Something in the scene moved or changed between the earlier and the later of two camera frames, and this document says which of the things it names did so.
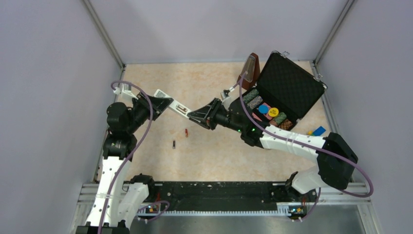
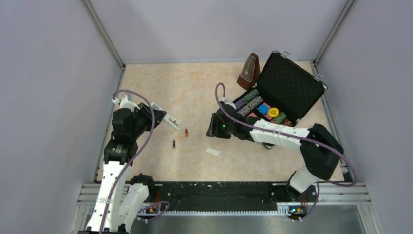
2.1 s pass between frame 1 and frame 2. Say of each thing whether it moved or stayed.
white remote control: moved
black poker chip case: stayed
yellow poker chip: stayed
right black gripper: moved
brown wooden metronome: stayed
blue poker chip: stayed
